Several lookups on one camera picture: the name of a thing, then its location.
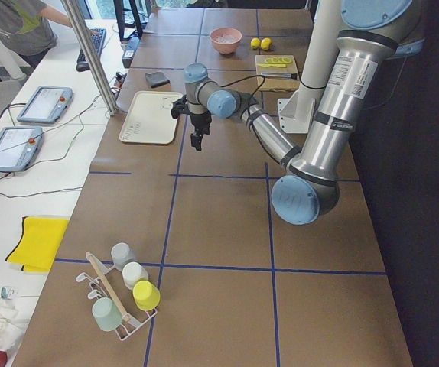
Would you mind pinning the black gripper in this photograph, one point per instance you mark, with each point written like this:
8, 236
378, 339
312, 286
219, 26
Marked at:
199, 121

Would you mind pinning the clear ice cubes pile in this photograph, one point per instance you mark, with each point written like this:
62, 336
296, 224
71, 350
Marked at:
225, 38

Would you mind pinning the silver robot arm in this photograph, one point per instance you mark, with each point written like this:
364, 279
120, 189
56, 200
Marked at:
350, 41

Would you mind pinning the grey upturned cup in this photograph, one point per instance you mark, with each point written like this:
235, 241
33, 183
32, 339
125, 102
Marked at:
122, 254

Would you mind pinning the white upturned cup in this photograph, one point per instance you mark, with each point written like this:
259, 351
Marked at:
132, 273

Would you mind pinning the yellow upturned cup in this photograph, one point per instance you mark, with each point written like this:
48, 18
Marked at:
146, 295

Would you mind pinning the mint green upturned cup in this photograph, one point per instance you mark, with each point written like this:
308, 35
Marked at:
106, 314

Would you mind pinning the cream bear serving tray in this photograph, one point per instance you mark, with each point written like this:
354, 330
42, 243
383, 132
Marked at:
149, 119

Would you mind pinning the grey folded cloth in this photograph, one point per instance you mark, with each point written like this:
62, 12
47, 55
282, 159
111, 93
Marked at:
156, 79

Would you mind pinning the pink bowl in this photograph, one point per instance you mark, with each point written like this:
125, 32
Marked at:
226, 48

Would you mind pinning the wooden cutting board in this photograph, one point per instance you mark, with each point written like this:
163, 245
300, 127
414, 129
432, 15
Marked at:
276, 85

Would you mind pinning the yellow plastic knife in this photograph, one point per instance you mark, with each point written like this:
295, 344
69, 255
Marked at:
272, 65

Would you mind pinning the lemon slices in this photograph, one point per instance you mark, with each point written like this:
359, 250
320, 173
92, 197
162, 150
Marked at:
281, 61

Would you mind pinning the yellow lemon left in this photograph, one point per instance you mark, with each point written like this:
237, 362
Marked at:
266, 43

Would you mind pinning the black keyboard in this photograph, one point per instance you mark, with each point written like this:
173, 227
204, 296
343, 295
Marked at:
98, 38

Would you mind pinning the far teach pendant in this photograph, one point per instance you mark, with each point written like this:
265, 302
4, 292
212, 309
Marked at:
46, 105

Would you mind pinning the teach pendant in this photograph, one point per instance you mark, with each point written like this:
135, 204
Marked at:
46, 105
19, 147

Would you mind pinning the near teach pendant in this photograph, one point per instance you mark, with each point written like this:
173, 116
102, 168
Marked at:
19, 147

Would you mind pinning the yellow cloth on desk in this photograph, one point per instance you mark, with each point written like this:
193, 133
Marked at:
40, 240

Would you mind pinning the person at desk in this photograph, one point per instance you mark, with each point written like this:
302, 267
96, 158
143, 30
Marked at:
25, 28

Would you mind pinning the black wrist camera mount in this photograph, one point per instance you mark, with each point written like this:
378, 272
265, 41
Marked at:
180, 107

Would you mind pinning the steel handled knife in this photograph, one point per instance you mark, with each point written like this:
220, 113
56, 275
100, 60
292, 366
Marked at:
282, 76

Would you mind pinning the aluminium frame post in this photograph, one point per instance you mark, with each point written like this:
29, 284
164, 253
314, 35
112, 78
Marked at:
83, 36

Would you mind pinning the white camera mast pole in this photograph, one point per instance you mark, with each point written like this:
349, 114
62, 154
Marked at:
297, 112

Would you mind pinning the white wire cup rack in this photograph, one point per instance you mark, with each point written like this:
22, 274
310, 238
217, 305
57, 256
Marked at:
103, 284

